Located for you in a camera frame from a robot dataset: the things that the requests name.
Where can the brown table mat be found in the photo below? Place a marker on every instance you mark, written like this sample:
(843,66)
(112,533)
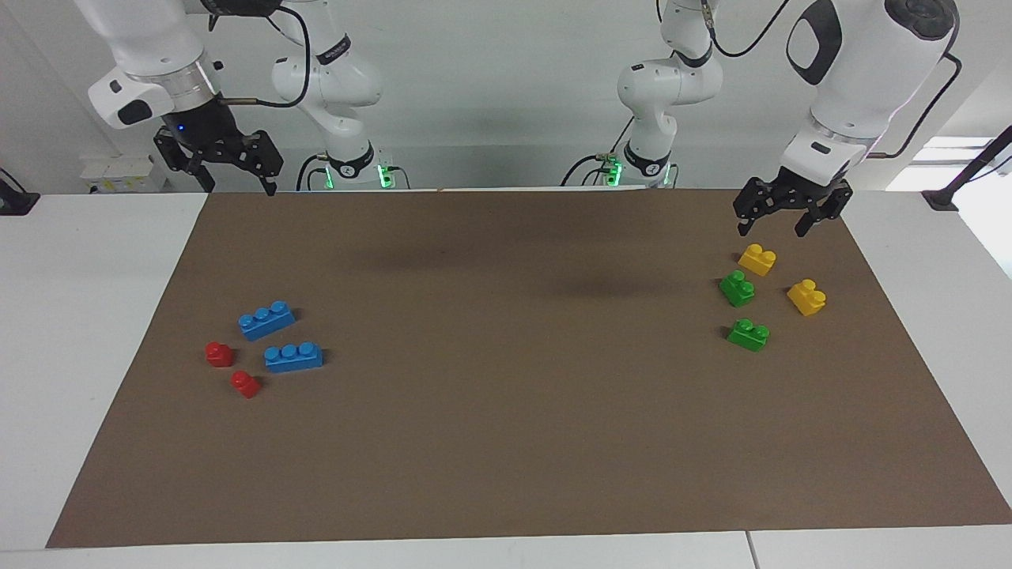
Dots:
(506,435)

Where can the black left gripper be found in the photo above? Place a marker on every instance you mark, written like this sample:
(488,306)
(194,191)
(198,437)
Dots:
(802,194)

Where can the yellow two-stud toy brick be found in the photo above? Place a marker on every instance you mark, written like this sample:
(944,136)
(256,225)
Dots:
(806,299)
(757,261)

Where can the green two-stud toy brick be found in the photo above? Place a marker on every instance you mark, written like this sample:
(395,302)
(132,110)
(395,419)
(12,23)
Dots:
(737,290)
(748,336)

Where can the red one-stud toy brick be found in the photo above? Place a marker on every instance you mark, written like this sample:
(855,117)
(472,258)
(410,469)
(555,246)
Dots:
(246,386)
(219,355)

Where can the blue three-stud toy brick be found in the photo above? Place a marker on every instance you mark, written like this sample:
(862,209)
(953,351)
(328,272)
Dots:
(266,322)
(293,358)

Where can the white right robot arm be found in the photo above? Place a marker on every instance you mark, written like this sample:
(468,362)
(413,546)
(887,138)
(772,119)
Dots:
(150,39)

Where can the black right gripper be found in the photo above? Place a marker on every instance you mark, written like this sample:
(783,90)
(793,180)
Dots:
(204,130)

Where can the white cardboard boxes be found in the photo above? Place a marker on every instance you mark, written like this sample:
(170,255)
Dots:
(122,175)

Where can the black table clamp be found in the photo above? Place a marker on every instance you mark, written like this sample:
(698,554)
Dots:
(17,204)

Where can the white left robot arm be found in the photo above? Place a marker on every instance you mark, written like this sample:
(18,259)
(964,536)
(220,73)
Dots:
(862,71)

